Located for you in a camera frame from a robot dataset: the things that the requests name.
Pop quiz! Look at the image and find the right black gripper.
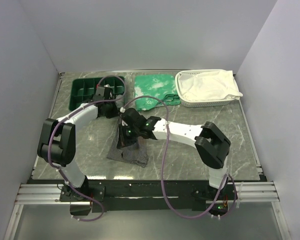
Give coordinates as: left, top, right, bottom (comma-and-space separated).
117, 123, 140, 150

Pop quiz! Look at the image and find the green compartment organizer tray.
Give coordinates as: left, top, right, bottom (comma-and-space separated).
68, 76, 125, 112

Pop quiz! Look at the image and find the green white patterned underwear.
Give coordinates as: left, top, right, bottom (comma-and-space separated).
134, 74, 181, 111

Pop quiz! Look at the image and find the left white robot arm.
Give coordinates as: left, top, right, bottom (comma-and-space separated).
37, 95, 123, 201

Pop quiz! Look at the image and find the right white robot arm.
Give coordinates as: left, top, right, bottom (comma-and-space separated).
118, 116, 231, 200

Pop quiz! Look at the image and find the rolled grey striped underwear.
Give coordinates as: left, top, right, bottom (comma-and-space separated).
115, 94, 125, 108

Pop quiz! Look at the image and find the white plastic basket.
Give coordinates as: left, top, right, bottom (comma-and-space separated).
174, 69, 238, 108

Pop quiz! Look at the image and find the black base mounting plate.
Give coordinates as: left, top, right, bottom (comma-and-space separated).
59, 180, 238, 217

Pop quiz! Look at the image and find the white cloth in basket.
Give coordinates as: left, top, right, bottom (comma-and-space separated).
176, 69, 244, 103

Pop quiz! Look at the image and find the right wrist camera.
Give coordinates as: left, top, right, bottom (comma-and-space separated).
120, 108, 146, 125

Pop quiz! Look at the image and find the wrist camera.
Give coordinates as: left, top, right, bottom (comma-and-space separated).
120, 108, 146, 125
94, 85, 113, 100

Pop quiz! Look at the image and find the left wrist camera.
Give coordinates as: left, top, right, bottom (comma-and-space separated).
94, 85, 113, 100

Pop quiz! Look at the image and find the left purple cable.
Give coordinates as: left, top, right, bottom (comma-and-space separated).
47, 75, 128, 222

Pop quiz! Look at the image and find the purple cable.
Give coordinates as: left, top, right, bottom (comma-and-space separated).
47, 75, 128, 222
119, 96, 238, 220

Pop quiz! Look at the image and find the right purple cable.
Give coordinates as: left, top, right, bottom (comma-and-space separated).
119, 96, 238, 220

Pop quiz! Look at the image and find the aluminium frame rail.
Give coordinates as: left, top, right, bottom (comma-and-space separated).
14, 182, 66, 205

